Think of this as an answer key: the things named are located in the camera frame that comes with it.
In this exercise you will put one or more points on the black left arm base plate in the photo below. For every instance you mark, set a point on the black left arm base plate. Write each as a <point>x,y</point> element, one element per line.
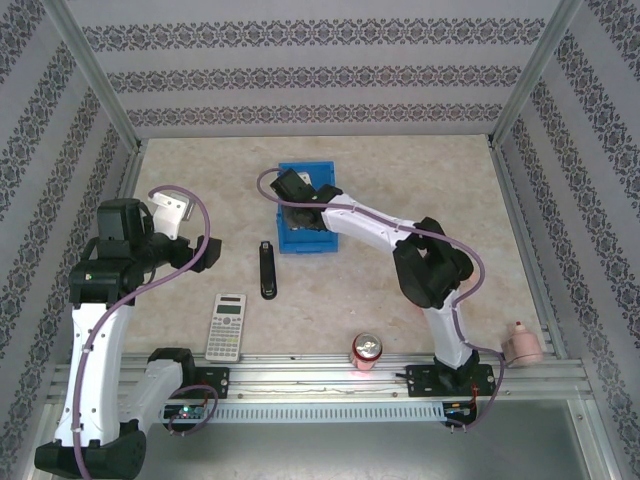
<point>214,382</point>

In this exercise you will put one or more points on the aluminium mounting rail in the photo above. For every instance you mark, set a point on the aluminium mounting rail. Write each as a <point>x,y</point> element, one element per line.
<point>320,382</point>

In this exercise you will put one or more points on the small controller circuit board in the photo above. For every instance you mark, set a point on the small controller circuit board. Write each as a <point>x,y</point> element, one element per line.
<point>457,411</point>
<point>186,412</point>

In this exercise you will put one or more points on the black stapler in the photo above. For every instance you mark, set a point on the black stapler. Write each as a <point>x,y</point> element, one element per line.
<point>267,272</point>

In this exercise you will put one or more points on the pink plastic bottle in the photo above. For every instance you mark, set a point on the pink plastic bottle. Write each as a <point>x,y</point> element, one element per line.
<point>522,346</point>

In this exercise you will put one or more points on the aluminium frame post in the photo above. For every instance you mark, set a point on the aluminium frame post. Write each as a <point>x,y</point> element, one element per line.
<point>90,70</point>
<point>537,70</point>

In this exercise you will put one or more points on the red soda can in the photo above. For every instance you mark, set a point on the red soda can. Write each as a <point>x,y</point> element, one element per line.
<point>366,350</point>

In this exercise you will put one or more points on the aluminium side rail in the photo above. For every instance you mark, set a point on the aluminium side rail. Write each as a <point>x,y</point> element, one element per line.
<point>131,170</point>
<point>530,250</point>

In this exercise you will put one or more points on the white calculator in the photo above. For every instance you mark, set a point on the white calculator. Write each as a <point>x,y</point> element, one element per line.
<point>226,327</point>

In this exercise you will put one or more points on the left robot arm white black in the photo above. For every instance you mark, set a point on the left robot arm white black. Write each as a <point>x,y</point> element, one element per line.
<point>92,360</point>

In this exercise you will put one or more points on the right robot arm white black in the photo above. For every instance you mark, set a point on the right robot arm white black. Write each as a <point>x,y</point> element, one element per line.
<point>435,270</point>

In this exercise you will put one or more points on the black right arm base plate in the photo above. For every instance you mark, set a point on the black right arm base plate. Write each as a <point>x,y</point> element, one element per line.
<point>425,382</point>

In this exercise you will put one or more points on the blue plastic bin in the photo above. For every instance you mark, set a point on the blue plastic bin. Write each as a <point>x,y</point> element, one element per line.
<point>309,243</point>

